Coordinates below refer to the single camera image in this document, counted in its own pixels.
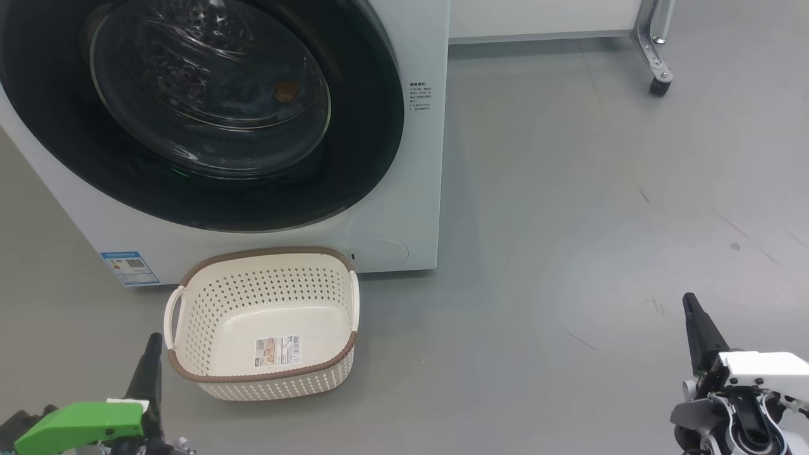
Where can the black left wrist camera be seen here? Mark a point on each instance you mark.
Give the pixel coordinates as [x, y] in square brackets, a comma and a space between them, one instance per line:
[19, 424]

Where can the white front-load washing machine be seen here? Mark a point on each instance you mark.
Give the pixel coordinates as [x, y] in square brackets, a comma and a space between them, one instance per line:
[417, 189]

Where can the grey metal leg with caster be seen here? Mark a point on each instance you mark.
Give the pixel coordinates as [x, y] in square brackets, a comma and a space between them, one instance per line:
[651, 44]

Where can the washing machine glass door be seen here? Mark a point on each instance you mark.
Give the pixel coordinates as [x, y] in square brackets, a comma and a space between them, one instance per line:
[354, 126]

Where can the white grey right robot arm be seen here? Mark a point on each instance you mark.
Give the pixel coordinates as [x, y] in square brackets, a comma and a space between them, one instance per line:
[746, 436]

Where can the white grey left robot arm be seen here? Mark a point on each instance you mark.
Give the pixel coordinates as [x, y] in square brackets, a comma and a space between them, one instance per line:
[164, 447]

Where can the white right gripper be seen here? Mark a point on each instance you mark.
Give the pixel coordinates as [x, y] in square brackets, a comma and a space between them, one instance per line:
[765, 373]

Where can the cream perforated basket brown rim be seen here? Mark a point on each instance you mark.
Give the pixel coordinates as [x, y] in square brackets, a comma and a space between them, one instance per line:
[253, 297]

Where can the paper product sticker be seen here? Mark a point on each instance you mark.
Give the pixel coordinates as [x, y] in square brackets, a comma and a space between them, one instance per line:
[278, 351]

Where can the blue energy label sticker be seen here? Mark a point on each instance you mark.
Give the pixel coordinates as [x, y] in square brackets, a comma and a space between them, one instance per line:
[129, 268]

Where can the small printed text label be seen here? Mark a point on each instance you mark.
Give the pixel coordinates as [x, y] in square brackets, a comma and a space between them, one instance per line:
[420, 96]

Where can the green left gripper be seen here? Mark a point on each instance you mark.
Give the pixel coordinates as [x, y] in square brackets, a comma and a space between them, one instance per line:
[82, 423]

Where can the round drain filter cover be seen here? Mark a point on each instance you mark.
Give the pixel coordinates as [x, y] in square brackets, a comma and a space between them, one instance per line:
[382, 251]

